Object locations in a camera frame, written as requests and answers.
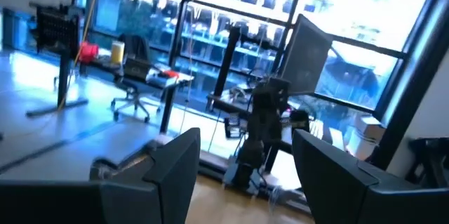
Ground red white desk clutter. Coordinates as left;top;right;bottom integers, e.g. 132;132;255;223
146;68;194;88

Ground yellow container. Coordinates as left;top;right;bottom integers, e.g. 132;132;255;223
110;40;126;65

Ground red plastic bin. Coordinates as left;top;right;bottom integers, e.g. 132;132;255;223
79;40;100;65

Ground black pegboard on stand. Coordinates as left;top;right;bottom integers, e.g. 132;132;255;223
26;2;88;118

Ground dark office desk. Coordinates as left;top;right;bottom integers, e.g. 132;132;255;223
79;55;195;134

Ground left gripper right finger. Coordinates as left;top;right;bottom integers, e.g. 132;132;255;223
291;128;449;224

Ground cluttered dark desk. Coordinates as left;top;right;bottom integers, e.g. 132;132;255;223
206;88;351;154

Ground black office chair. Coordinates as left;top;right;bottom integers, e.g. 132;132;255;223
110;33;166;124

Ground white boxes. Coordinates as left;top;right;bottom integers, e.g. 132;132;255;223
345;114;387;160

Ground yellow cable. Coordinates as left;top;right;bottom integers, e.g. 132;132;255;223
55;0;103;111

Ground large dark monitor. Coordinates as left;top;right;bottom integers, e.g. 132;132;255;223
279;13;334;95

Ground black stand post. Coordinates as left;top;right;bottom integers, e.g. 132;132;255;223
213;26;243;98

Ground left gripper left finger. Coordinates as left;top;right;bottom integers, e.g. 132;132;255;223
0;127;201;224

